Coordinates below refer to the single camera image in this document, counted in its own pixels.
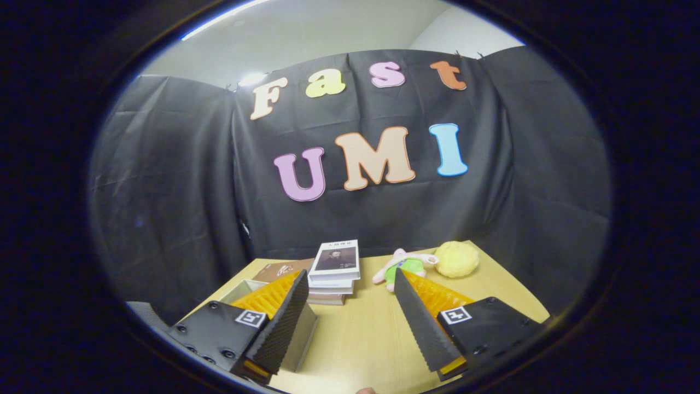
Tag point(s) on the yellow plush cushion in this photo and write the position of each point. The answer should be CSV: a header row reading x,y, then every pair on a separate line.
x,y
456,259

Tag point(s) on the beige spine book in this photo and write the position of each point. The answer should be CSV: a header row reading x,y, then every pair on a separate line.
x,y
325,299

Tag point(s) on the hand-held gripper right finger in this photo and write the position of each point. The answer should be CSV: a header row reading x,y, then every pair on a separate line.
x,y
418,323

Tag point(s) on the plain white book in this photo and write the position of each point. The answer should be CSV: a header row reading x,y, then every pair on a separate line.
x,y
331,285

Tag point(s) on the grey fabric storage box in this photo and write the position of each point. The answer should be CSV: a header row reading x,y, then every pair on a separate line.
x,y
302,342

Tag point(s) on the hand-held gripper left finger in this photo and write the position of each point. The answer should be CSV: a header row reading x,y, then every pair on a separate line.
x,y
284,317

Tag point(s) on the green plush toy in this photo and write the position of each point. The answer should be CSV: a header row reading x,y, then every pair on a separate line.
x,y
407,264

